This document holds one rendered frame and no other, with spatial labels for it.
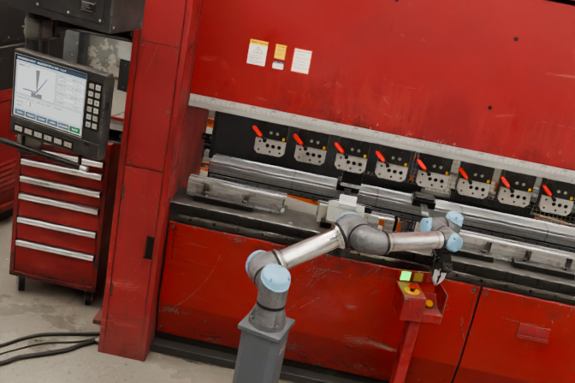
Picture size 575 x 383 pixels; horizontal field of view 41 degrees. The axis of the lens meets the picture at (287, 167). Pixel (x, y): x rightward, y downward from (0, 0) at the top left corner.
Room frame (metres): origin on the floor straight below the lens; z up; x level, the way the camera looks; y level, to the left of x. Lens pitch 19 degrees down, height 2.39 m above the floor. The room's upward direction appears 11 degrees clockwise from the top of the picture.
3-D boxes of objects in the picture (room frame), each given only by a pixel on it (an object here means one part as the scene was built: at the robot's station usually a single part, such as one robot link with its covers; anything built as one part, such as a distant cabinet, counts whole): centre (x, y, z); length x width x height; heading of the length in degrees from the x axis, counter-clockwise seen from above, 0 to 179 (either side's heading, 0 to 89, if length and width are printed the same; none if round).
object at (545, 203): (3.56, -1.30, 1.26); 0.15 x 0.09 x 0.17; 87
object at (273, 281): (2.72, -0.03, 0.94); 0.13 x 0.12 x 0.14; 25
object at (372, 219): (3.61, -0.38, 0.92); 0.39 x 0.06 x 0.10; 87
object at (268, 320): (2.72, -0.04, 0.82); 0.15 x 0.15 x 0.10
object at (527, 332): (3.40, -1.34, 0.59); 0.15 x 0.02 x 0.07; 87
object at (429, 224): (3.16, -0.69, 1.13); 0.11 x 0.11 x 0.08; 25
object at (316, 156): (3.62, -0.10, 1.26); 0.15 x 0.09 x 0.17; 87
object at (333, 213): (3.46, -0.32, 1.00); 0.26 x 0.18 x 0.01; 177
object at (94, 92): (3.04, 0.95, 1.42); 0.45 x 0.12 x 0.36; 71
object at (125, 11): (3.14, 0.97, 1.53); 0.51 x 0.25 x 0.85; 71
